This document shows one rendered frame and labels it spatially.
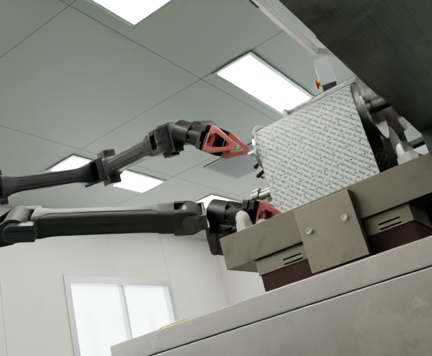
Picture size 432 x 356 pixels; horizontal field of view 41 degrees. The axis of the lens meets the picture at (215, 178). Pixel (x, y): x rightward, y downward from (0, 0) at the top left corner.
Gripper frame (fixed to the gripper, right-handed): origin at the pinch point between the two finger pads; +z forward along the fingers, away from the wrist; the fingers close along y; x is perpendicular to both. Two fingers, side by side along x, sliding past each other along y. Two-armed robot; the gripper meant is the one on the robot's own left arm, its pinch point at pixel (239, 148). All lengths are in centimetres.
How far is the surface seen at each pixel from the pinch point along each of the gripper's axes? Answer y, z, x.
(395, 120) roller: -20.8, 27.0, 18.5
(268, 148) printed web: 6.4, 11.3, 1.6
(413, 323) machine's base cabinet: 33, 58, -17
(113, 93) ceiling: -157, -212, 16
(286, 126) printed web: 6.0, 13.8, 7.4
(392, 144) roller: -5.7, 33.2, 10.7
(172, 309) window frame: -428, -295, -186
